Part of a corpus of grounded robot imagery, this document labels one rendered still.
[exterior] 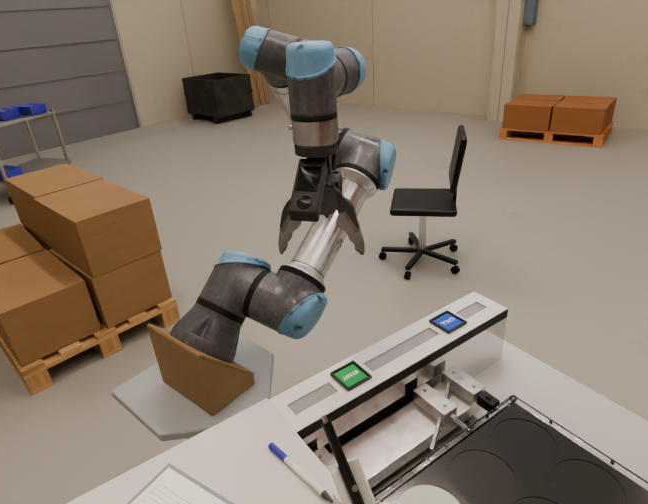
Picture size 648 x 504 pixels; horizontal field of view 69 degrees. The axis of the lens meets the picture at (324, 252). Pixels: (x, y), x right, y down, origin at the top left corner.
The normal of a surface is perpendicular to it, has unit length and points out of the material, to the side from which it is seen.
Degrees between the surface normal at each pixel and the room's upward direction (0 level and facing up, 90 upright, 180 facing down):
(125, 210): 90
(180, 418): 0
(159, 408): 0
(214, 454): 0
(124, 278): 90
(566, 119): 90
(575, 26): 90
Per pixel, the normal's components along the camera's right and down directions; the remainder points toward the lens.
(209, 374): 0.77, 0.25
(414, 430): -0.07, -0.89
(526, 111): -0.61, 0.40
